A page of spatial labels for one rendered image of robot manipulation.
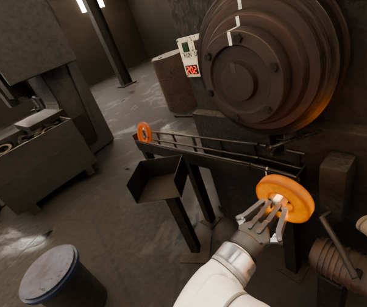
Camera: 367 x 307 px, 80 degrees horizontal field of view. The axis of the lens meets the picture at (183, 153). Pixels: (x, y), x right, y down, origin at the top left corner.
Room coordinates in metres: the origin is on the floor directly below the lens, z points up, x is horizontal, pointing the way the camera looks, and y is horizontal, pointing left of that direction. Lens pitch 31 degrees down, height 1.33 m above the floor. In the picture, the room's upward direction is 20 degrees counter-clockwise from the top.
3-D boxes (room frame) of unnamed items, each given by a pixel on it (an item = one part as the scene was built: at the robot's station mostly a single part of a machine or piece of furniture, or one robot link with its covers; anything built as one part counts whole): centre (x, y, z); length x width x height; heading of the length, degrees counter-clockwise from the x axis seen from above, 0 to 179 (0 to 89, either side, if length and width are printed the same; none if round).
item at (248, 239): (0.33, -0.08, 0.83); 0.09 x 0.08 x 0.07; 122
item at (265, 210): (0.38, -0.13, 0.84); 0.11 x 0.01 x 0.04; 124
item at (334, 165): (0.51, -0.46, 0.68); 0.11 x 0.08 x 0.24; 123
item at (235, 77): (0.64, -0.24, 1.11); 0.28 x 0.06 x 0.28; 33
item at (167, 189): (0.97, 0.17, 0.36); 0.26 x 0.20 x 0.72; 68
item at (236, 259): (0.29, -0.02, 0.83); 0.09 x 0.06 x 0.09; 32
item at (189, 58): (1.04, -0.23, 1.15); 0.26 x 0.02 x 0.18; 33
